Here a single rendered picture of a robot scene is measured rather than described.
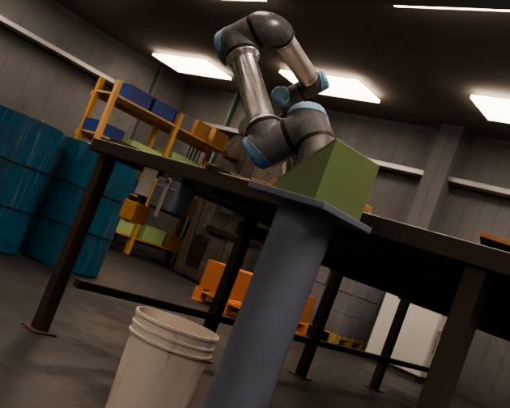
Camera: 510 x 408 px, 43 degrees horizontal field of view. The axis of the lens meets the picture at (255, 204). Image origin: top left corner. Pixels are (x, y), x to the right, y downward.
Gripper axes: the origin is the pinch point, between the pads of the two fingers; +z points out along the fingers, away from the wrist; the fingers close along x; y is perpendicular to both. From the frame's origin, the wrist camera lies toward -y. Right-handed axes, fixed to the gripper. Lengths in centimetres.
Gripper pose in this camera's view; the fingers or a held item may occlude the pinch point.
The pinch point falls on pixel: (269, 179)
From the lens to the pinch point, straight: 254.2
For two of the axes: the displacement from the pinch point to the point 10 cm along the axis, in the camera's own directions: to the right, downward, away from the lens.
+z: -3.4, 9.4, -0.8
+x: -6.3, -2.9, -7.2
